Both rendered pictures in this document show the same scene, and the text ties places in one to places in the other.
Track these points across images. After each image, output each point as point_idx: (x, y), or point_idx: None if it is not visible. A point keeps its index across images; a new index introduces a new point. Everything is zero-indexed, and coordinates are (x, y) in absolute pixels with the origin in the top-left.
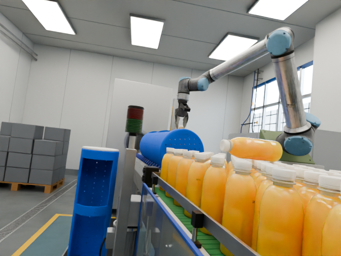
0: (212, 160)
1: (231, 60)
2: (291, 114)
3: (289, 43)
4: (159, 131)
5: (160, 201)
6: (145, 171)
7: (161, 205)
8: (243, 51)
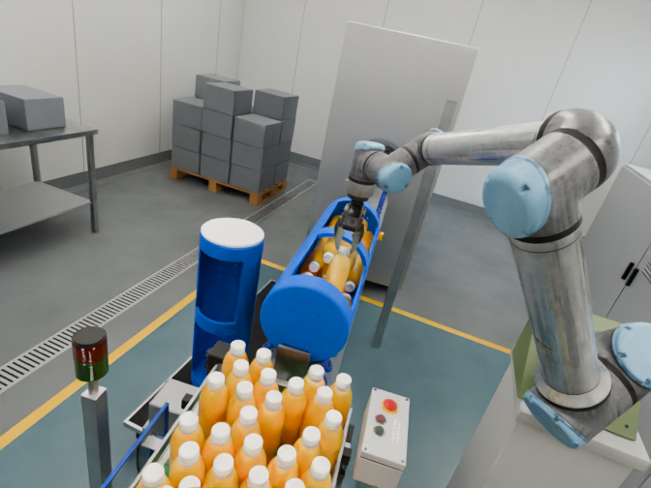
0: None
1: (462, 141)
2: (542, 359)
3: (534, 224)
4: (319, 233)
5: (164, 455)
6: (207, 359)
7: None
8: (494, 128)
